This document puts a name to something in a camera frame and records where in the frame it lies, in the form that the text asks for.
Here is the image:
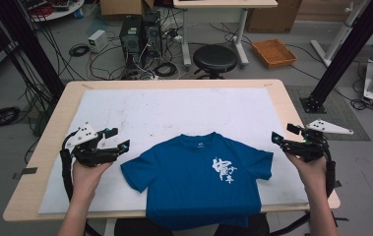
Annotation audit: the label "orange basket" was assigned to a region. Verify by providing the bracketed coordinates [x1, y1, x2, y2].
[251, 38, 298, 70]

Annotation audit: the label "blue t-shirt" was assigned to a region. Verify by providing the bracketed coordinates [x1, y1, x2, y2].
[120, 131, 275, 231]

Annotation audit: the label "black tape cross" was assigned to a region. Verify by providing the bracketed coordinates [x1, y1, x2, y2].
[332, 211, 350, 228]

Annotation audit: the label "white metal stand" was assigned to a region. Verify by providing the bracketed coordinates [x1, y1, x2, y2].
[310, 0, 370, 68]

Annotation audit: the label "person's right hand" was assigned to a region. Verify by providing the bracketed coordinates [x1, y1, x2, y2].
[285, 151, 328, 199]

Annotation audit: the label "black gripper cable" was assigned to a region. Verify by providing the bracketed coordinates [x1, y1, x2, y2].
[59, 130, 103, 236]
[269, 141, 339, 236]

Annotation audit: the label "white desk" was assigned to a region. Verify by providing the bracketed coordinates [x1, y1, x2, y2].
[172, 0, 279, 68]

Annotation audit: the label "grey floor mat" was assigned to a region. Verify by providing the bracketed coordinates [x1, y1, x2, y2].
[284, 85, 371, 143]

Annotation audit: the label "large coiled black cable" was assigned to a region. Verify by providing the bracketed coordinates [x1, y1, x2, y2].
[0, 105, 22, 129]

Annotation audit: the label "person's legs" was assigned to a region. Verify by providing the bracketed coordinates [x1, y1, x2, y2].
[113, 213, 271, 236]

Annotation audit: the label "small coiled black cable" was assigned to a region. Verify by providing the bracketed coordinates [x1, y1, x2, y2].
[68, 42, 91, 58]

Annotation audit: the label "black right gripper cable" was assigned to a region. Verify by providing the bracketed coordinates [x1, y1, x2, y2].
[269, 141, 339, 236]

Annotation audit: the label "black round stool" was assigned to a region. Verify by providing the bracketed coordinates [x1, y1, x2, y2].
[192, 43, 238, 81]

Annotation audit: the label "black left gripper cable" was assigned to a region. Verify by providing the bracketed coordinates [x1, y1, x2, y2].
[59, 130, 103, 236]

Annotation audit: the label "round white table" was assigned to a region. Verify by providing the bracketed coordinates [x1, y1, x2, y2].
[19, 0, 86, 23]

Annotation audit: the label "white table mat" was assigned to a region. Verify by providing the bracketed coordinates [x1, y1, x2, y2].
[37, 87, 310, 215]

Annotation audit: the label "black computer tower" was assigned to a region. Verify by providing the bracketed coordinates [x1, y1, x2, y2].
[119, 15, 143, 71]
[140, 10, 163, 61]

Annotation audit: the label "large cardboard box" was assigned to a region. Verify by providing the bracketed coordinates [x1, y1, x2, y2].
[246, 0, 304, 34]

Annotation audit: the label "white power supply box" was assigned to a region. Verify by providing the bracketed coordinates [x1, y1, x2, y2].
[88, 29, 109, 54]

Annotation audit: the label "person's left hand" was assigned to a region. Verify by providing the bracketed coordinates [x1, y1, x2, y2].
[71, 158, 115, 202]

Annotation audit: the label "black metal frame post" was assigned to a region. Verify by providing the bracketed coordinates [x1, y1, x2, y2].
[299, 0, 373, 114]
[0, 0, 66, 103]

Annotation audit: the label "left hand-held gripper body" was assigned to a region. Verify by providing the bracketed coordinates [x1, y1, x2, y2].
[63, 121, 120, 168]

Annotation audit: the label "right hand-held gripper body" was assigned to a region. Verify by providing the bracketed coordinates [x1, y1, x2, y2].
[288, 118, 355, 163]

